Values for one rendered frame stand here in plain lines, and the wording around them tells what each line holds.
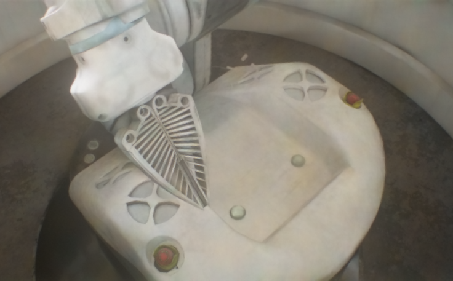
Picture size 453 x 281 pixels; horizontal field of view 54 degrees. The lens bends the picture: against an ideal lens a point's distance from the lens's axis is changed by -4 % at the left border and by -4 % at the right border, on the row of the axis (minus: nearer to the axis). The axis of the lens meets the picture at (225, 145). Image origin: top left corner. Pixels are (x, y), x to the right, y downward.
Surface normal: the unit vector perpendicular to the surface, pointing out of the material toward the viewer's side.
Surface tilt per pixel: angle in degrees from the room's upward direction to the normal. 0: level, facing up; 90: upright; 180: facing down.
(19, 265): 0
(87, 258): 0
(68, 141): 0
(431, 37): 90
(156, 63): 57
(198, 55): 93
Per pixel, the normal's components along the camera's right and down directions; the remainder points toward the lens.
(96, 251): 0.00, -0.59
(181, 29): 0.67, 0.65
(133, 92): 0.60, 0.23
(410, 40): -0.75, 0.54
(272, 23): -0.29, 0.77
